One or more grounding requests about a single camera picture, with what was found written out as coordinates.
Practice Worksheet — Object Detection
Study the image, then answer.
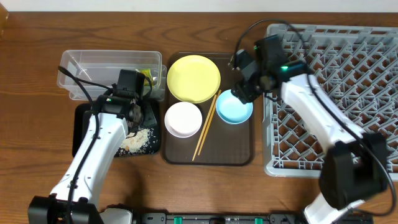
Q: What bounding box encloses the light blue bowl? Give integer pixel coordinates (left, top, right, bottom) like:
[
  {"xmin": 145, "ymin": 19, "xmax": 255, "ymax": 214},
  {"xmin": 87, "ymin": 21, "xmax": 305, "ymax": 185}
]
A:
[{"xmin": 216, "ymin": 90, "xmax": 254, "ymax": 124}]

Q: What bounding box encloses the wooden chopstick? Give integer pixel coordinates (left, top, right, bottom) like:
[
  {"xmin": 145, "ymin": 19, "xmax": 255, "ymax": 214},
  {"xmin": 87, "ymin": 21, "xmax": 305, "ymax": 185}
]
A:
[
  {"xmin": 197, "ymin": 90, "xmax": 221, "ymax": 156},
  {"xmin": 192, "ymin": 95, "xmax": 216, "ymax": 161}
]

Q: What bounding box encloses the white bowl with rice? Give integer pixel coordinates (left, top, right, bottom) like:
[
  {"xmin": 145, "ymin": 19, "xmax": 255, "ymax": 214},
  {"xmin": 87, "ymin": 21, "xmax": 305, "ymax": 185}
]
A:
[{"xmin": 164, "ymin": 102, "xmax": 203, "ymax": 138}]

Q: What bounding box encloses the green snack wrapper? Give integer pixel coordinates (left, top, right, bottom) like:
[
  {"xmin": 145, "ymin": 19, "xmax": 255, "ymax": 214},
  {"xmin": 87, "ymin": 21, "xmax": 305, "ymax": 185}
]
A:
[{"xmin": 136, "ymin": 69, "xmax": 153, "ymax": 86}]

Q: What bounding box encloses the yellow plate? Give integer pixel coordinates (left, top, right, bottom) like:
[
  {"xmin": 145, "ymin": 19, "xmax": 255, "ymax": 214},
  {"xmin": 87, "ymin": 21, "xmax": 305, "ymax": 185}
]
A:
[{"xmin": 167, "ymin": 55, "xmax": 221, "ymax": 103}]

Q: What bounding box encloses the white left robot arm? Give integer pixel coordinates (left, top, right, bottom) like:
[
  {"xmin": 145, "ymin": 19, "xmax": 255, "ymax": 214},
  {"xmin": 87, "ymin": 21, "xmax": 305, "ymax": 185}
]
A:
[{"xmin": 28, "ymin": 95, "xmax": 159, "ymax": 223}]

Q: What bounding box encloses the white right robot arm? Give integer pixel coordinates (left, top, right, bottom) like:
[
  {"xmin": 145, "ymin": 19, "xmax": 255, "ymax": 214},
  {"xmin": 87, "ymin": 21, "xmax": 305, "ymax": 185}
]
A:
[{"xmin": 231, "ymin": 47, "xmax": 396, "ymax": 223}]

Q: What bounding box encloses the black waste tray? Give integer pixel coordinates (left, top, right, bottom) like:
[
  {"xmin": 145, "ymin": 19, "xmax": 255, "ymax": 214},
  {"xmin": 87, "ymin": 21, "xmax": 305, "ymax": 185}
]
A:
[{"xmin": 72, "ymin": 102, "xmax": 162, "ymax": 157}]

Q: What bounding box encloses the grey dishwasher rack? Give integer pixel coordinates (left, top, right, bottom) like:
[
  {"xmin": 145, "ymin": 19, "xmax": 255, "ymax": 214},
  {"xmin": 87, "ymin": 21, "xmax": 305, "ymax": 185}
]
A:
[{"xmin": 262, "ymin": 24, "xmax": 397, "ymax": 180}]

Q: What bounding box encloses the pile of white rice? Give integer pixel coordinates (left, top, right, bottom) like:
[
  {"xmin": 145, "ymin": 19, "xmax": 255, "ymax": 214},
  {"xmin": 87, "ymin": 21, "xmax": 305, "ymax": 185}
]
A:
[{"xmin": 116, "ymin": 128, "xmax": 156, "ymax": 157}]

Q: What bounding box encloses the clear plastic bin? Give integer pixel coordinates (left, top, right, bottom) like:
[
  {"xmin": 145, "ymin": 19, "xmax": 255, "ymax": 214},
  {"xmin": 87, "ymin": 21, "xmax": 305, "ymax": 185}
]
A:
[{"xmin": 60, "ymin": 50, "xmax": 167, "ymax": 101}]

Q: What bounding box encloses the dark brown serving tray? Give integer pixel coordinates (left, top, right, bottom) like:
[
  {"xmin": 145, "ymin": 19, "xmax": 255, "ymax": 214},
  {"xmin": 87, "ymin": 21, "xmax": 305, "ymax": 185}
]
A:
[{"xmin": 161, "ymin": 52, "xmax": 255, "ymax": 166}]

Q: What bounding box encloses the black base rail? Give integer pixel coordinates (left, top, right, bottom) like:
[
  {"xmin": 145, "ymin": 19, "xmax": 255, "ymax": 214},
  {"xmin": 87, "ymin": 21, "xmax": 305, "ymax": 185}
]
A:
[{"xmin": 105, "ymin": 205, "xmax": 374, "ymax": 224}]

